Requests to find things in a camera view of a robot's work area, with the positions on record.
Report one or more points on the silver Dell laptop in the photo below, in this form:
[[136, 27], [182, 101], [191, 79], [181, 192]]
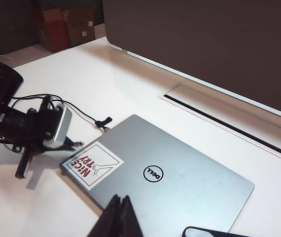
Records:
[[180, 177]]

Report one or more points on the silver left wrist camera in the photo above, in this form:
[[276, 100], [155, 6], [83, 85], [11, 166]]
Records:
[[61, 126]]

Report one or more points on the reddish cardboard box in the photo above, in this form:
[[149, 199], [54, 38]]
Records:
[[54, 29]]

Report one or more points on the white NICE TRY sticker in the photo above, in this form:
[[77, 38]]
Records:
[[93, 165]]

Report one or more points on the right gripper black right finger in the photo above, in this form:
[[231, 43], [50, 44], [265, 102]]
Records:
[[130, 217]]

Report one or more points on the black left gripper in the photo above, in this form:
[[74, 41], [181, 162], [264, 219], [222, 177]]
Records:
[[24, 126]]

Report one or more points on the brown desk divider panel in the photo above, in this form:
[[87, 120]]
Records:
[[204, 49]]

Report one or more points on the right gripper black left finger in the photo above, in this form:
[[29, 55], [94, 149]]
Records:
[[111, 217]]

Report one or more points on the black smartphone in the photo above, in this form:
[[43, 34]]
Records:
[[204, 230]]

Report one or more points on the brown cardboard box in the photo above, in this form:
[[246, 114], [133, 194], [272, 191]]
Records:
[[81, 24]]

